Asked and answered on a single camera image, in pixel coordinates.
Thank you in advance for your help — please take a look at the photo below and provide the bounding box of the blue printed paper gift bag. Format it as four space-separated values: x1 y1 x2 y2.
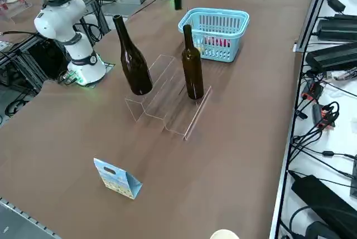
93 157 143 201

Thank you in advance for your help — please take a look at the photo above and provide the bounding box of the light blue plastic basket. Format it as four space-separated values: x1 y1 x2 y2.
177 7 250 63

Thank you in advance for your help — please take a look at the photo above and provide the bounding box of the orange and black device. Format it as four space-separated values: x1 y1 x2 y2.
300 80 325 103
311 101 340 131

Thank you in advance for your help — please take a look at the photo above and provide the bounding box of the red cola bottle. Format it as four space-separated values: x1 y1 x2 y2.
204 36 231 50

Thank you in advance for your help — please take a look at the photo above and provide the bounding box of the small black power adapter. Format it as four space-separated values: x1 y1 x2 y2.
325 0 346 13

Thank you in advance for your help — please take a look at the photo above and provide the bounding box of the clear acrylic rack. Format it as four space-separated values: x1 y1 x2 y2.
0 0 33 23

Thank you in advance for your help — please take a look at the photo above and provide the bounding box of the clear acrylic stepped shelf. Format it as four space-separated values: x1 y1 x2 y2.
124 54 213 141

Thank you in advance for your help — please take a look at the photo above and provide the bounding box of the dark slope-shouldered wine bottle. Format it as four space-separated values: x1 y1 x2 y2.
112 14 153 96

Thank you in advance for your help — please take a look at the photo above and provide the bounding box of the brown straight-shouldered wine bottle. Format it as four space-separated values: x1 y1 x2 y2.
181 24 205 100

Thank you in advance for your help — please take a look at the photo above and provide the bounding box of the aluminium frame post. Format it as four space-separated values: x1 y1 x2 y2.
295 0 335 53

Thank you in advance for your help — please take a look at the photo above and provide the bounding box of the large black power adapter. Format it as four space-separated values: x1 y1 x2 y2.
291 174 357 239

